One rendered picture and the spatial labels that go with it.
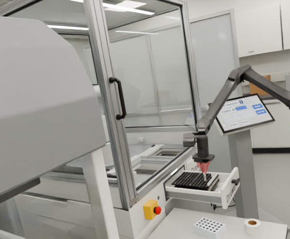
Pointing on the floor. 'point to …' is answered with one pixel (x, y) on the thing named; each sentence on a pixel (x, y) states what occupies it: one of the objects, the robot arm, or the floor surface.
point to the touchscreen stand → (246, 180)
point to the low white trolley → (176, 223)
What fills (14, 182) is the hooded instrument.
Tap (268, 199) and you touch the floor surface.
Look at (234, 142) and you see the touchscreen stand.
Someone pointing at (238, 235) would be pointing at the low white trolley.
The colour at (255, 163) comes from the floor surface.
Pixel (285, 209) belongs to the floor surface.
